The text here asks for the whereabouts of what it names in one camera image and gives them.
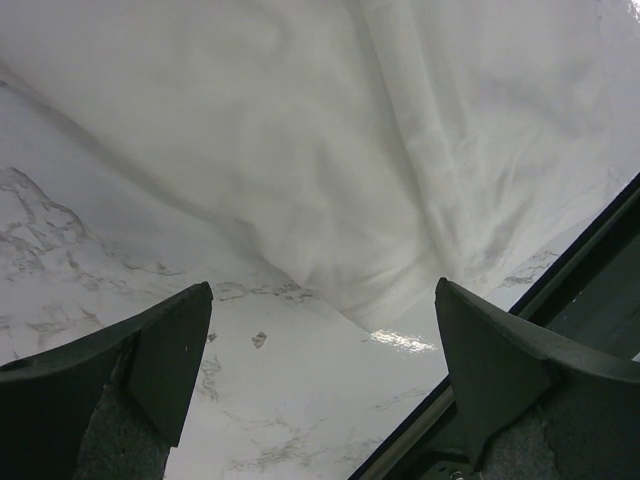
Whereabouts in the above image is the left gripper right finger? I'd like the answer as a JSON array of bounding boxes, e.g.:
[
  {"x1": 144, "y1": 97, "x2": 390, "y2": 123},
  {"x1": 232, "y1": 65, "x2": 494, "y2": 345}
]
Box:
[{"x1": 435, "y1": 278, "x2": 639, "y2": 479}]

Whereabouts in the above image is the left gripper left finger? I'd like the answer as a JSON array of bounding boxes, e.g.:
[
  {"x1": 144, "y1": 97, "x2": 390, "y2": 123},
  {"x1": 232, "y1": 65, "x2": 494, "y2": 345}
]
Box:
[{"x1": 1, "y1": 282, "x2": 213, "y2": 479}]

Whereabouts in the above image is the white printed t shirt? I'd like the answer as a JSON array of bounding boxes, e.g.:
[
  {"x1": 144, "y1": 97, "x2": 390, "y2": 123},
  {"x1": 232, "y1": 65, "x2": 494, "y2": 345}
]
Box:
[{"x1": 1, "y1": 1, "x2": 611, "y2": 331}]

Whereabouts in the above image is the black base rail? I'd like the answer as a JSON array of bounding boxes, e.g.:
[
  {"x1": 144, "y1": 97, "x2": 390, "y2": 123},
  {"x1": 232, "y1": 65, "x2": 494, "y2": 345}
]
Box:
[{"x1": 354, "y1": 181, "x2": 639, "y2": 479}]

